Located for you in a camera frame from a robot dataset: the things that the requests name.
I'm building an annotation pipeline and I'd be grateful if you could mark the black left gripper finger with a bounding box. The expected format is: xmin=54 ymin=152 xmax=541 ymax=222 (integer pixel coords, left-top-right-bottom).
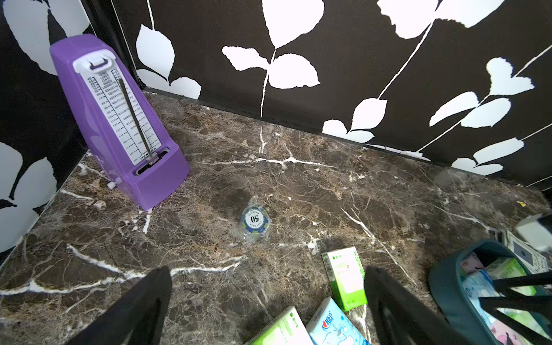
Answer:
xmin=480 ymin=295 xmax=551 ymax=344
xmin=364 ymin=266 xmax=469 ymax=345
xmin=67 ymin=266 xmax=173 ymax=344
xmin=493 ymin=271 xmax=551 ymax=293

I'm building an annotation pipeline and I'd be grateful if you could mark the green tissue pack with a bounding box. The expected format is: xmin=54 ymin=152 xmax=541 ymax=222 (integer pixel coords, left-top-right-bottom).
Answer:
xmin=485 ymin=257 xmax=536 ymax=296
xmin=322 ymin=247 xmax=367 ymax=312
xmin=245 ymin=306 xmax=313 ymax=345

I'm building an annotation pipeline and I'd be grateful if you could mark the light blue tissue pack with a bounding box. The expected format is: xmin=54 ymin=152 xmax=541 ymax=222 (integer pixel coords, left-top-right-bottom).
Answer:
xmin=462 ymin=270 xmax=503 ymax=329
xmin=306 ymin=297 xmax=369 ymax=345

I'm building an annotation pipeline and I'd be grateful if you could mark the small white patterned box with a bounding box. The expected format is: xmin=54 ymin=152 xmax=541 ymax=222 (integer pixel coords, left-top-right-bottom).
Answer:
xmin=503 ymin=231 xmax=549 ymax=274

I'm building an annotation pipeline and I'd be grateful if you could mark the teal plastic storage box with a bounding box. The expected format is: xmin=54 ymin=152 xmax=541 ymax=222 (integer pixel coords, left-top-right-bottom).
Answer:
xmin=429 ymin=239 xmax=551 ymax=344

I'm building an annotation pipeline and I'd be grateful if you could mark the clear small glass jar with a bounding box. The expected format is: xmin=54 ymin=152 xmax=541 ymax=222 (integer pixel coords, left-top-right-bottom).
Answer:
xmin=239 ymin=195 xmax=273 ymax=243

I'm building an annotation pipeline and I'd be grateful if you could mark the purple plastic holder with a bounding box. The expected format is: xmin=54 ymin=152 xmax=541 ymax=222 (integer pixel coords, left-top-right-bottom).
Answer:
xmin=50 ymin=34 xmax=191 ymax=211

